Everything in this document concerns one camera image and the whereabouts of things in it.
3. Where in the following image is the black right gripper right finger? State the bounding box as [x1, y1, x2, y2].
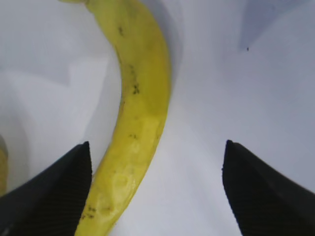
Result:
[222, 140, 315, 236]

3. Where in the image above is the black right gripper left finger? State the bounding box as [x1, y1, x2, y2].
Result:
[0, 142, 92, 236]

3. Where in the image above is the yellow banana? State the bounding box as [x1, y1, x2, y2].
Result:
[75, 0, 171, 236]

